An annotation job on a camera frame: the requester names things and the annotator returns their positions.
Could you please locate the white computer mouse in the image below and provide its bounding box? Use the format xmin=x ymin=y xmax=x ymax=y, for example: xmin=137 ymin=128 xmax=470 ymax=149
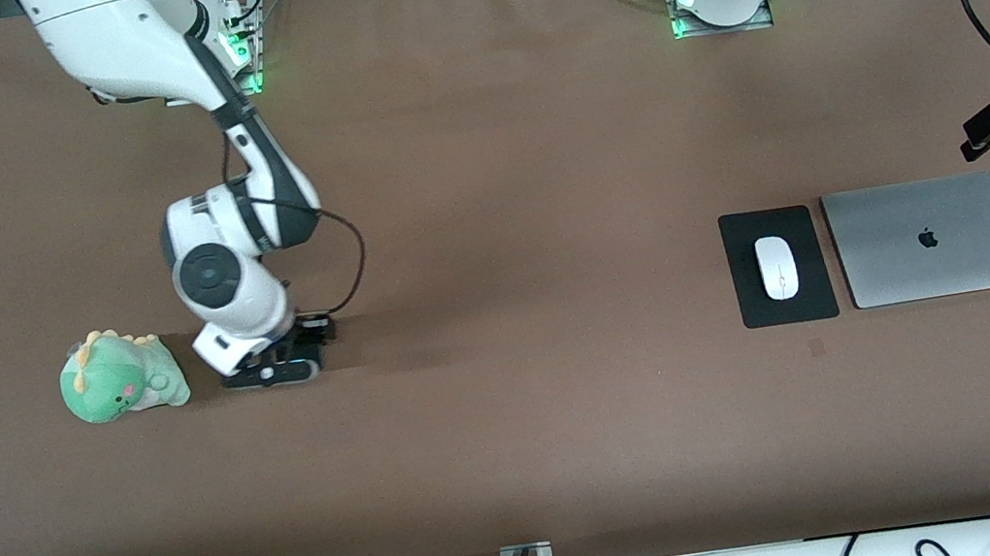
xmin=752 ymin=232 xmax=802 ymax=304

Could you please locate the black mouse pad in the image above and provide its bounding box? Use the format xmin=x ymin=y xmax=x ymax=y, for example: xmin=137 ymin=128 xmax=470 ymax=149
xmin=717 ymin=201 xmax=842 ymax=333

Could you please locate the green dinosaur plush toy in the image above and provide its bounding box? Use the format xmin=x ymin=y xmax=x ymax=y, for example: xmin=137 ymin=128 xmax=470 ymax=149
xmin=52 ymin=317 xmax=195 ymax=429

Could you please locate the silver laptop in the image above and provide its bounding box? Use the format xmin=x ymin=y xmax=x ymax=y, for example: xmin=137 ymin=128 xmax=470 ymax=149
xmin=819 ymin=169 xmax=990 ymax=314

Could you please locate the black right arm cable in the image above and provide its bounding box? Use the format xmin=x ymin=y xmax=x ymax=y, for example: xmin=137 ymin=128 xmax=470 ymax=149
xmin=215 ymin=114 xmax=376 ymax=329

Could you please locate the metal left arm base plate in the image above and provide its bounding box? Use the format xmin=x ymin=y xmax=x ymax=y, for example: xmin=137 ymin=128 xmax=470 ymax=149
xmin=670 ymin=0 xmax=776 ymax=43

